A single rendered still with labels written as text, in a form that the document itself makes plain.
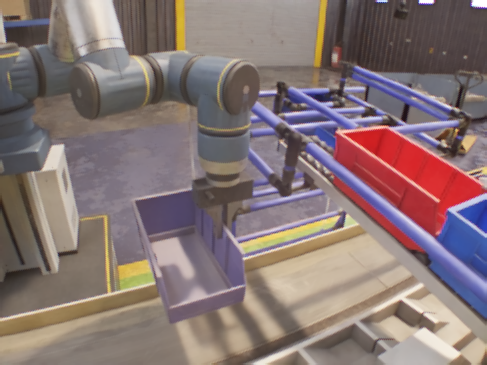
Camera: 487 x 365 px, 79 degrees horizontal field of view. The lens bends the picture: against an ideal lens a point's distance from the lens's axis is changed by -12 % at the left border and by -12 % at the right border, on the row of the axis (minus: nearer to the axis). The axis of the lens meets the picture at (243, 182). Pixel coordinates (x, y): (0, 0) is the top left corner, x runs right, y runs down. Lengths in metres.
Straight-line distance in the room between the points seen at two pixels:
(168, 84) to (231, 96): 0.16
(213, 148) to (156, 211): 0.36
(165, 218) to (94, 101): 0.46
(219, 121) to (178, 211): 0.41
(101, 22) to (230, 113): 0.29
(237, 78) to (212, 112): 0.08
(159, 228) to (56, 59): 0.74
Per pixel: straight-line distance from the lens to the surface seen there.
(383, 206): 0.65
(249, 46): 11.58
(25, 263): 2.09
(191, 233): 1.01
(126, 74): 0.65
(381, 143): 0.89
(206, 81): 0.62
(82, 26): 0.67
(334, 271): 1.31
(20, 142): 1.31
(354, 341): 0.91
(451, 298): 0.68
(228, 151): 0.65
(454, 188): 0.78
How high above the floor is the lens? 1.60
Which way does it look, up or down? 28 degrees down
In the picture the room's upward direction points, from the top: 3 degrees clockwise
